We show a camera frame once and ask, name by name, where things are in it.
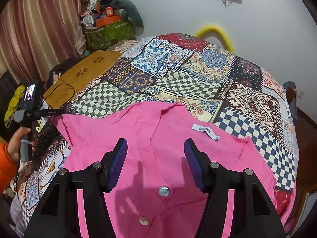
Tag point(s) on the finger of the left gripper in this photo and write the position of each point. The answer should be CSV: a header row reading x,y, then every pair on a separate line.
x,y
49,112

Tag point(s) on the yellow curved bed headboard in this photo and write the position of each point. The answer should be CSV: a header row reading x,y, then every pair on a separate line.
x,y
211,30

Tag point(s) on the yellow garment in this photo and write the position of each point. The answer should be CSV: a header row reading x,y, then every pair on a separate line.
x,y
14,105

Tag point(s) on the mustard yellow embroidered cushion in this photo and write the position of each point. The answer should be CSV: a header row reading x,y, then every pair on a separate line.
x,y
79,76

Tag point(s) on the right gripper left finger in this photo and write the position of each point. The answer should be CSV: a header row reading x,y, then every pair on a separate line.
x,y
57,215

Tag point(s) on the patchwork patterned bedspread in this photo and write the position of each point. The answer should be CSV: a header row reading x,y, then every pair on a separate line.
x,y
213,84

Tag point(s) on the blue grey bag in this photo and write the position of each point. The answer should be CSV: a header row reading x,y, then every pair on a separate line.
x,y
291,96

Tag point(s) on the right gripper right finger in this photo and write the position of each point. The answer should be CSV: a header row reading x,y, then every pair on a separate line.
x,y
254,214

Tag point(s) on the person's left hand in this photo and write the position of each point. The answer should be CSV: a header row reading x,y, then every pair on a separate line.
x,y
14,144

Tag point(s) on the pink knit cardigan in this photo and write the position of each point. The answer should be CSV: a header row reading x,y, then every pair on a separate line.
x,y
155,195

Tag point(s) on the grey plush toy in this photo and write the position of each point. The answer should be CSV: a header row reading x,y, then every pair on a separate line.
x,y
131,12

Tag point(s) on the orange round box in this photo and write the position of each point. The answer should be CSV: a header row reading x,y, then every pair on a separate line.
x,y
107,20

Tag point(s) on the striped pink curtain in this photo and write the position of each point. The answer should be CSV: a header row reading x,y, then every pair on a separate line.
x,y
36,35

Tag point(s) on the green patterned storage box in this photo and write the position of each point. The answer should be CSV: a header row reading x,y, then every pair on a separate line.
x,y
108,35

